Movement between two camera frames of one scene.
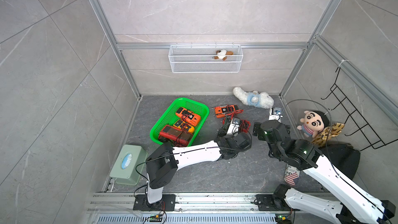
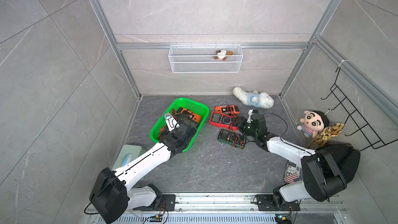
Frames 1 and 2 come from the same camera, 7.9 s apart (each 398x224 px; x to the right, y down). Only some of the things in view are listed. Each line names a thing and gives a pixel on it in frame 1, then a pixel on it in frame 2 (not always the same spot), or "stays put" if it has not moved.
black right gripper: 255,126 → 241,121
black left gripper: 221,138 → 166,135
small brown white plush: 222,54 stays put
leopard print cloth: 324,137 stays put
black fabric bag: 344,156 stays put
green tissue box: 129,165 stays put
